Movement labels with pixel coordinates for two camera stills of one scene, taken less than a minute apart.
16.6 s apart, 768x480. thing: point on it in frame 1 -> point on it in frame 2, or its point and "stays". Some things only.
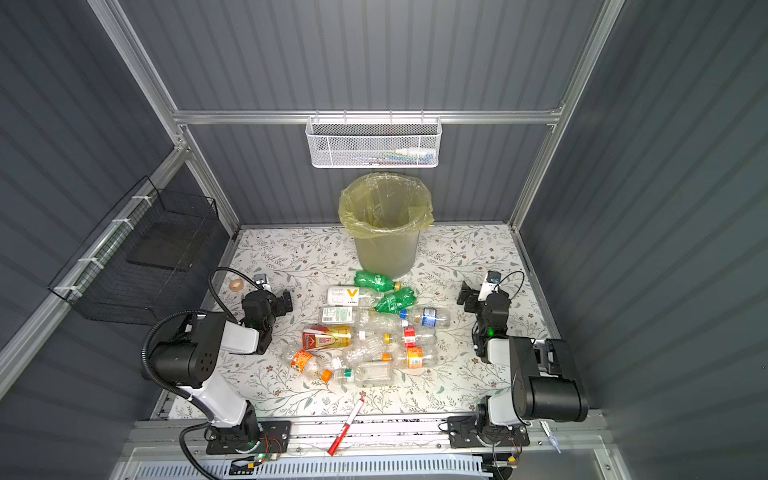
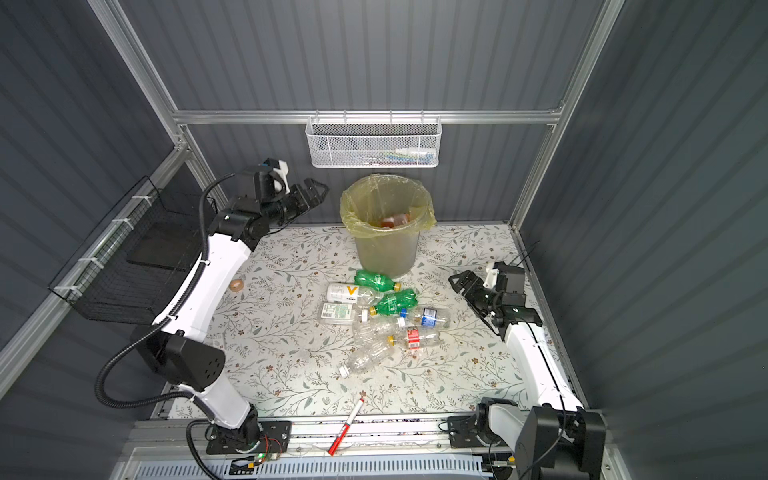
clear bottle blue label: (432, 317) stays
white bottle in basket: (415, 152) stays
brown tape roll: (236, 285) stays
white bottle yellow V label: (350, 296) stays
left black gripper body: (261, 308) -> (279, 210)
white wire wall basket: (373, 142) stays
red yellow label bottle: (321, 337) -> (396, 220)
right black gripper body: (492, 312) -> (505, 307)
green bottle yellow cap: (396, 301) stays
